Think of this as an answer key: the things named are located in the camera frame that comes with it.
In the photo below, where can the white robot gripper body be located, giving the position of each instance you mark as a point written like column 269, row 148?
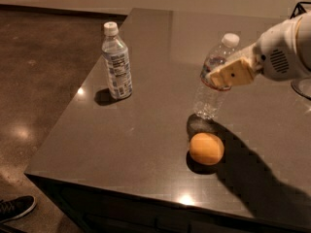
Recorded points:
column 276, row 50

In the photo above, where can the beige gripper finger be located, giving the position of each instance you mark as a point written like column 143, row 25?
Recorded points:
column 233, row 73
column 249, row 53

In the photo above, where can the clear plastic water bottle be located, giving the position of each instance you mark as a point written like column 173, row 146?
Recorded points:
column 210, row 96

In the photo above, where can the white labelled drink bottle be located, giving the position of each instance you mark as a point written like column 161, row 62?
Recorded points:
column 116, row 56

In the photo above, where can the white bowl on table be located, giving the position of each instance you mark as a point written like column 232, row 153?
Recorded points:
column 302, row 87

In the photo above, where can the orange fruit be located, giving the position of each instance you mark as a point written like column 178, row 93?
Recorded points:
column 206, row 148

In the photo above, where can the black sneaker with white sole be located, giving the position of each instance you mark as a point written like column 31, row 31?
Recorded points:
column 17, row 208

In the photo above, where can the black wire rack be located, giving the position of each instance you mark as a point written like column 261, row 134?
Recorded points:
column 300, row 8

